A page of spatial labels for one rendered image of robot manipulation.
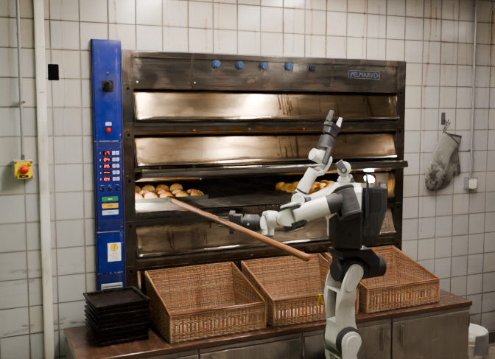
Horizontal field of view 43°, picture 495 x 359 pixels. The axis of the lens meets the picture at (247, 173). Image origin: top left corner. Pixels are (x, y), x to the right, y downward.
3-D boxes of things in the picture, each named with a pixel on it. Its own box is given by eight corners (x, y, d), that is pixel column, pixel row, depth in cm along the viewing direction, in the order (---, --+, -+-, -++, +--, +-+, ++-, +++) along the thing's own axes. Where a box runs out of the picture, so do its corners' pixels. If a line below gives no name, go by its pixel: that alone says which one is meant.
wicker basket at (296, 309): (239, 304, 386) (239, 259, 384) (318, 293, 408) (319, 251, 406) (272, 328, 342) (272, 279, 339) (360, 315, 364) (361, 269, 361)
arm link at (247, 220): (227, 211, 319) (250, 212, 317) (231, 208, 328) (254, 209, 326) (227, 236, 320) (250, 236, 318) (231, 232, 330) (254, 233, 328)
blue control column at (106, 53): (57, 320, 532) (50, 64, 511) (77, 317, 538) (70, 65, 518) (100, 422, 356) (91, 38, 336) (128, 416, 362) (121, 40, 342)
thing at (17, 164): (12, 178, 329) (12, 159, 328) (32, 178, 333) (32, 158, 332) (13, 180, 322) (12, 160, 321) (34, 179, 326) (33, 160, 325)
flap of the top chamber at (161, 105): (135, 122, 351) (131, 89, 356) (396, 120, 423) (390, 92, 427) (137, 120, 347) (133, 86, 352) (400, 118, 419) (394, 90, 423)
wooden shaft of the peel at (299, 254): (311, 262, 246) (311, 254, 246) (305, 262, 245) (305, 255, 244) (175, 202, 401) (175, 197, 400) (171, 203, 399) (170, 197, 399)
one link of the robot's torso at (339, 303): (343, 344, 329) (349, 256, 326) (362, 355, 313) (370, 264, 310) (318, 346, 323) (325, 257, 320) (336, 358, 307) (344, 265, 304)
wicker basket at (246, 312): (143, 317, 362) (142, 270, 359) (233, 304, 385) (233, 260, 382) (169, 345, 318) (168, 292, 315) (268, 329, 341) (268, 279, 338)
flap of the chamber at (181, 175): (142, 178, 341) (134, 182, 360) (408, 166, 413) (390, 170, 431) (141, 173, 342) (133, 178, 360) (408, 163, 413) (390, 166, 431)
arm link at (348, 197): (334, 220, 294) (362, 211, 292) (331, 217, 286) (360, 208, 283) (326, 197, 297) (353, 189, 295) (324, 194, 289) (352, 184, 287)
